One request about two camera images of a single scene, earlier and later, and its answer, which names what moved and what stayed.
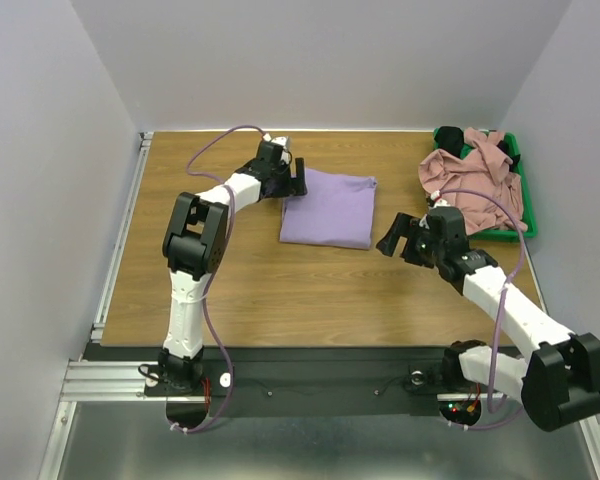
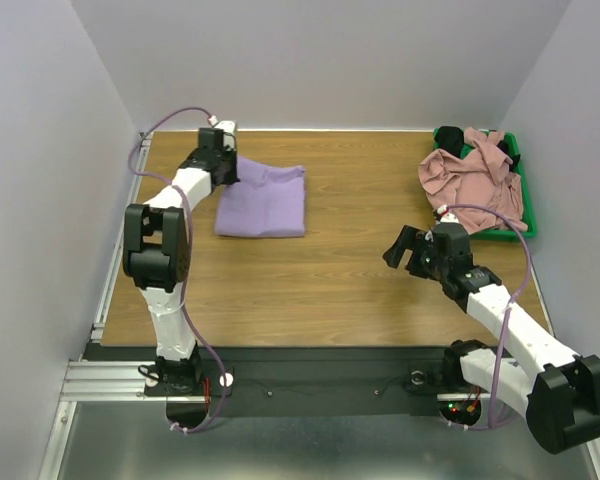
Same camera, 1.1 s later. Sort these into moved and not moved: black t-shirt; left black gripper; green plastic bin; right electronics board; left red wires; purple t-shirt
Moved: purple t-shirt; left black gripper
Not moved: right electronics board; left red wires; black t-shirt; green plastic bin
